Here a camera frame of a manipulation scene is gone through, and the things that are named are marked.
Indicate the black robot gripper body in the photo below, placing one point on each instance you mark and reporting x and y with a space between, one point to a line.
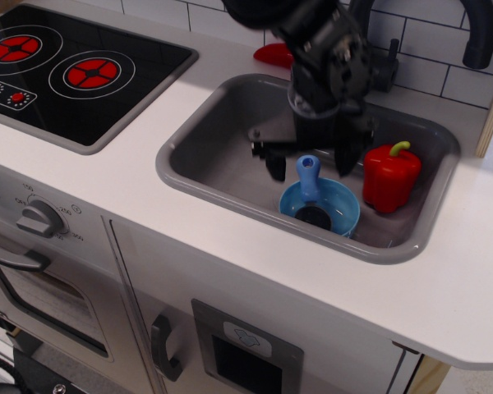
299 128

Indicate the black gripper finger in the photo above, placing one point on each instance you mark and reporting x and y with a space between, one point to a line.
346 155
276 166

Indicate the blue handled grey spoon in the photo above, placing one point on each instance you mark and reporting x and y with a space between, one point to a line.
313 211

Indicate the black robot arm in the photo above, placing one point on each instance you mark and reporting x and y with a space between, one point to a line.
331 75

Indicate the light blue bowl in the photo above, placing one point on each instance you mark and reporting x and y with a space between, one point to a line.
342 204

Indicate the grey sink basin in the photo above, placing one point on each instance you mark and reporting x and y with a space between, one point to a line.
210 157

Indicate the red object behind sink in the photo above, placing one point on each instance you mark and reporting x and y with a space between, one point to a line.
275 54

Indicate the red toy bell pepper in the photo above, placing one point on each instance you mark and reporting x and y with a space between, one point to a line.
390 173

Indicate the dark grey faucet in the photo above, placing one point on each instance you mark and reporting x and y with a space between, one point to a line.
444 48

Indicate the grey dispenser panel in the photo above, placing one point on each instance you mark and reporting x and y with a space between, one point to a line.
245 357

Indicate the black toy stovetop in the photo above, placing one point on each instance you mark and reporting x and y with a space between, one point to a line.
75 83

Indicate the grey oven knob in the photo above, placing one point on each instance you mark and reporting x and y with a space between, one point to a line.
40 219

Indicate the oven door window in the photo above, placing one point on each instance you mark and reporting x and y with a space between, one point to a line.
47 305

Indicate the grey cabinet door handle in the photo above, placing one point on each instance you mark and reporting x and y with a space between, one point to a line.
169 367

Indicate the grey oven door handle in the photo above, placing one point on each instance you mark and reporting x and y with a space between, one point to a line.
30 261

